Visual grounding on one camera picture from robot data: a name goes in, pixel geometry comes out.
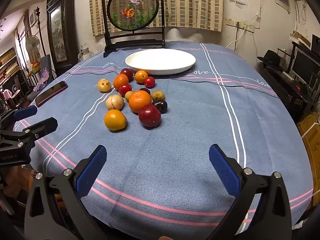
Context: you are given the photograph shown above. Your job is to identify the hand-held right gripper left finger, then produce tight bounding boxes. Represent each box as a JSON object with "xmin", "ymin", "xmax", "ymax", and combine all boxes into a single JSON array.
[{"xmin": 24, "ymin": 145, "xmax": 108, "ymax": 240}]

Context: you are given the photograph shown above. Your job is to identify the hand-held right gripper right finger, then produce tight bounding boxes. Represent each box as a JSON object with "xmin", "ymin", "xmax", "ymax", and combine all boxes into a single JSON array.
[{"xmin": 209, "ymin": 144, "xmax": 293, "ymax": 240}]

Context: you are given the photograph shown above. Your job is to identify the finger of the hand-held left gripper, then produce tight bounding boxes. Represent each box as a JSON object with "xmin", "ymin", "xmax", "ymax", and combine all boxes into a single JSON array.
[
  {"xmin": 0, "ymin": 106, "xmax": 38, "ymax": 127},
  {"xmin": 25, "ymin": 117, "xmax": 58, "ymax": 140}
]

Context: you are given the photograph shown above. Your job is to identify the yellow-orange citrus fruit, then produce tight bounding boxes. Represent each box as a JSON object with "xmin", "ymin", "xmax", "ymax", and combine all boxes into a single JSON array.
[{"xmin": 104, "ymin": 109, "xmax": 127, "ymax": 131}]

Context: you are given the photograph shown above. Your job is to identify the tan spotted round fruit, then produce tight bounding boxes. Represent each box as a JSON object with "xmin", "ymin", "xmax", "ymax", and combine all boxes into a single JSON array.
[{"xmin": 97, "ymin": 78, "xmax": 112, "ymax": 93}]

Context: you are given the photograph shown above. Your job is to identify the pale tan round fruit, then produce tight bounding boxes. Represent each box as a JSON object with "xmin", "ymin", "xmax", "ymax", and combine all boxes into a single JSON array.
[{"xmin": 105, "ymin": 94, "xmax": 124, "ymax": 111}]

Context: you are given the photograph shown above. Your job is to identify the large red plum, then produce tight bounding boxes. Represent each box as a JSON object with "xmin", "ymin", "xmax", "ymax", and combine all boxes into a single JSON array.
[{"xmin": 138, "ymin": 104, "xmax": 162, "ymax": 127}]

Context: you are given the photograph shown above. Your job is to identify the large orange tangerine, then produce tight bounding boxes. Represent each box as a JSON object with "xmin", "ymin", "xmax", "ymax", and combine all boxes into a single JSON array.
[{"xmin": 128, "ymin": 90, "xmax": 152, "ymax": 114}]

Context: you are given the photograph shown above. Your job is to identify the large dark purple plum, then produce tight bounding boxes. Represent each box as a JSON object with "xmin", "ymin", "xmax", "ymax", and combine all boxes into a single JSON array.
[{"xmin": 152, "ymin": 99, "xmax": 168, "ymax": 114}]

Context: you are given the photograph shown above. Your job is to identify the small orange tangerine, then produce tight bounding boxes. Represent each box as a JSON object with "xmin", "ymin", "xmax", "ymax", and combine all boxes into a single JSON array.
[
  {"xmin": 135, "ymin": 70, "xmax": 149, "ymax": 84},
  {"xmin": 113, "ymin": 74, "xmax": 129, "ymax": 90}
]

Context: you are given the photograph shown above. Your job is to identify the olive yellow round fruit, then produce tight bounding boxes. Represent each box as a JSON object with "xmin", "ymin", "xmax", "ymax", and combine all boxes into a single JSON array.
[{"xmin": 151, "ymin": 90, "xmax": 165, "ymax": 101}]

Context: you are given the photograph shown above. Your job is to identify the white round plate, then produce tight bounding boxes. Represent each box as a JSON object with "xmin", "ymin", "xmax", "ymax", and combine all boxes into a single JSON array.
[{"xmin": 125, "ymin": 48, "xmax": 196, "ymax": 76}]

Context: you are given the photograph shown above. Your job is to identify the smartphone with red case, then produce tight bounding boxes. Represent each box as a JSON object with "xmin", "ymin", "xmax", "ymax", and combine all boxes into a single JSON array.
[{"xmin": 35, "ymin": 80, "xmax": 68, "ymax": 107}]

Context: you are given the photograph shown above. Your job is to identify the purple cloth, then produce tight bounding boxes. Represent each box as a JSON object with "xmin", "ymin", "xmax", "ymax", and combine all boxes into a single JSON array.
[{"xmin": 34, "ymin": 66, "xmax": 52, "ymax": 92}]

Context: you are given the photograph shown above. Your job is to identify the wooden bookshelf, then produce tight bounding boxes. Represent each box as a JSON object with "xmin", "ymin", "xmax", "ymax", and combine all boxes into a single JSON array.
[{"xmin": 0, "ymin": 46, "xmax": 20, "ymax": 85}]

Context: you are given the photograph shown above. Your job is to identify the blue striped tablecloth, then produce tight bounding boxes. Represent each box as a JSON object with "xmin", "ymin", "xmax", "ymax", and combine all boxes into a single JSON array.
[{"xmin": 12, "ymin": 41, "xmax": 314, "ymax": 240}]

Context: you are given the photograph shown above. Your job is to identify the dark chair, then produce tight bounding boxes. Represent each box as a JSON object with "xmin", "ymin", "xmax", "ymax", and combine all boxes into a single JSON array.
[{"xmin": 26, "ymin": 54, "xmax": 57, "ymax": 103}]

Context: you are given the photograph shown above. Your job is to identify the white electric fan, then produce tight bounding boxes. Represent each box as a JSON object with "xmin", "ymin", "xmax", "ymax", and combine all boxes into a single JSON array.
[{"xmin": 25, "ymin": 35, "xmax": 40, "ymax": 63}]

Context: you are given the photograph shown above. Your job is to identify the dark wooden pole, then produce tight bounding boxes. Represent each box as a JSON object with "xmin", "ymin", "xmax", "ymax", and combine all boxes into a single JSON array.
[{"xmin": 35, "ymin": 6, "xmax": 47, "ymax": 55}]

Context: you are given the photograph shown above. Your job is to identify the white jug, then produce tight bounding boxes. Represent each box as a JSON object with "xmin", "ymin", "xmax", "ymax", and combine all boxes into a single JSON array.
[{"xmin": 77, "ymin": 46, "xmax": 94, "ymax": 62}]

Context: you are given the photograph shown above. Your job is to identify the dark wooden framed painting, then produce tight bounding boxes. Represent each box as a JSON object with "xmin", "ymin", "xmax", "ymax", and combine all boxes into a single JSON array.
[{"xmin": 46, "ymin": 0, "xmax": 75, "ymax": 77}]

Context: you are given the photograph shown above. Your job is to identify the black desk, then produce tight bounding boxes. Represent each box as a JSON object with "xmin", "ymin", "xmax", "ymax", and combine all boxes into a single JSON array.
[{"xmin": 257, "ymin": 62, "xmax": 315, "ymax": 123}]

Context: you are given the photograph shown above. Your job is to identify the dark red plum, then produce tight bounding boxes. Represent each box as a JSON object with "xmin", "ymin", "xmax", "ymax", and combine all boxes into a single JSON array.
[{"xmin": 120, "ymin": 68, "xmax": 134, "ymax": 82}]

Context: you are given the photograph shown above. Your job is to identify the black hat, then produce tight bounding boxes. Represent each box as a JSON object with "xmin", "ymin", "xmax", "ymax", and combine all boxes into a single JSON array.
[{"xmin": 257, "ymin": 49, "xmax": 284, "ymax": 68}]

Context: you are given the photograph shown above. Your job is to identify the black computer monitor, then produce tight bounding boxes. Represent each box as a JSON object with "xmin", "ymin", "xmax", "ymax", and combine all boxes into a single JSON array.
[{"xmin": 290, "ymin": 49, "xmax": 320, "ymax": 85}]

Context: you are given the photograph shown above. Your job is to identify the round framed decorative screen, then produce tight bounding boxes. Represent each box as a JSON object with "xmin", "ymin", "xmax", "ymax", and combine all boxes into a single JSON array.
[{"xmin": 101, "ymin": 0, "xmax": 166, "ymax": 58}]

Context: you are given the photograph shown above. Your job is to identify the black speaker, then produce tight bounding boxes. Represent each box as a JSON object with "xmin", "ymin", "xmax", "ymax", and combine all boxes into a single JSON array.
[{"xmin": 311, "ymin": 34, "xmax": 320, "ymax": 52}]

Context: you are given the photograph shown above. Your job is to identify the beige checked curtain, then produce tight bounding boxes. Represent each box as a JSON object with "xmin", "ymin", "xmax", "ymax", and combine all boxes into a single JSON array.
[{"xmin": 89, "ymin": 0, "xmax": 224, "ymax": 37}]

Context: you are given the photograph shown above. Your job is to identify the white cable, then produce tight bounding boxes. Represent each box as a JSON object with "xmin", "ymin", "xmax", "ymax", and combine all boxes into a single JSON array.
[{"xmin": 226, "ymin": 27, "xmax": 245, "ymax": 48}]

